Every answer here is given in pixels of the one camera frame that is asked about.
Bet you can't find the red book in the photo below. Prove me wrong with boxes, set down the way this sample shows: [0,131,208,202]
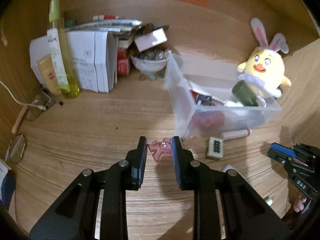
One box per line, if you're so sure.
[117,48,131,76]

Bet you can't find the pink white cosmetic tube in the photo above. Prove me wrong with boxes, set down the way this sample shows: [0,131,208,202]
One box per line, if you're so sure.
[220,129,252,140]

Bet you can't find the blue white card box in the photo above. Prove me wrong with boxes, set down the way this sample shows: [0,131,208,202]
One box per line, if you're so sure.
[0,159,16,211]

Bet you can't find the red paper packet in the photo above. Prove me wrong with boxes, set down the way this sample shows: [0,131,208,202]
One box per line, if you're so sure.
[191,89,226,131]

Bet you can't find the white bowl of stones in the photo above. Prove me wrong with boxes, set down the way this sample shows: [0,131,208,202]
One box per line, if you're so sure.
[130,50,171,75]

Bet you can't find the white charging cable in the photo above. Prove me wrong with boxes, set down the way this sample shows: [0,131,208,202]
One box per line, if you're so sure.
[0,80,47,136]

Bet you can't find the teal white lotion bottle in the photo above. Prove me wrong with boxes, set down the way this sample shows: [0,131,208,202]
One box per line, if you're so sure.
[223,165,241,177]

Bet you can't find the right hand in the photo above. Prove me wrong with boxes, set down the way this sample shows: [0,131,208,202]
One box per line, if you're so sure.
[293,194,306,212]

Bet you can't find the yellow chick plush toy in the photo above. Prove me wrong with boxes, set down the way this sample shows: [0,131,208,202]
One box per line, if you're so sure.
[237,18,291,99]

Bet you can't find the yellow green spray bottle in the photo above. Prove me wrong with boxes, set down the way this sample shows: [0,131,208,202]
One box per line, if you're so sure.
[47,0,80,99]

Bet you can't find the small white cardboard box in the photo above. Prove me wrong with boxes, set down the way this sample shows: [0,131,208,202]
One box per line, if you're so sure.
[135,28,168,52]

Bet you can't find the pink charm keychain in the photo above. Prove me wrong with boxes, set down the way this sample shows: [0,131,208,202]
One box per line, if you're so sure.
[148,138,172,163]

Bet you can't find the white folded paper stack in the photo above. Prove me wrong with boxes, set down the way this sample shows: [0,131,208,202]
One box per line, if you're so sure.
[29,30,119,94]

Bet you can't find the mahjong tile block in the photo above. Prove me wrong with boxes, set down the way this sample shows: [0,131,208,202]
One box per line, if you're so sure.
[206,137,223,160]

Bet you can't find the red white marker pen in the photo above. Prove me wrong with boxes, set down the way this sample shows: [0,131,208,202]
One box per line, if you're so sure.
[93,15,121,21]

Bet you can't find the stack of papers and books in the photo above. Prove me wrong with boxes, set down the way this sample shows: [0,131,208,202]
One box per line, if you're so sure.
[66,18,143,49]

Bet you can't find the beige cosmetic tube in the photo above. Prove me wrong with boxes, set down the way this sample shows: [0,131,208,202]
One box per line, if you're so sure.
[37,54,62,96]

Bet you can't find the clear plastic storage bin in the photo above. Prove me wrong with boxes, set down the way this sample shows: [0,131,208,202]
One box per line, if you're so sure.
[164,54,282,137]

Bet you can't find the dark green glass bottle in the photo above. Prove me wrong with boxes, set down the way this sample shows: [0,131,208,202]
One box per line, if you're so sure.
[232,80,267,107]

